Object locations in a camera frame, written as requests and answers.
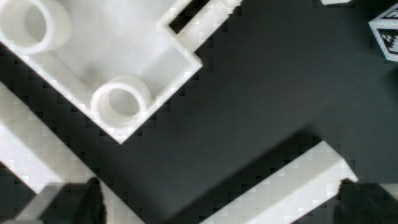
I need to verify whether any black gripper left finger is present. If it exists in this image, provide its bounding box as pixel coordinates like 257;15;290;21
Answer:
40;178;107;224

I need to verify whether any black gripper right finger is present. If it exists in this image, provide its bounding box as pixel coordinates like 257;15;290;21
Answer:
333;180;398;224

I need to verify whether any white chair seat panel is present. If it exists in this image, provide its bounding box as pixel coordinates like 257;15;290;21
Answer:
0;0;244;142

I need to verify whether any white chair leg with tag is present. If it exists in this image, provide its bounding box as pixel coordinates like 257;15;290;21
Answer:
369;3;398;62

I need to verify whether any white U-shaped fence frame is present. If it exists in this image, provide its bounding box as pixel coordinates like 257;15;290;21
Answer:
0;84;358;224

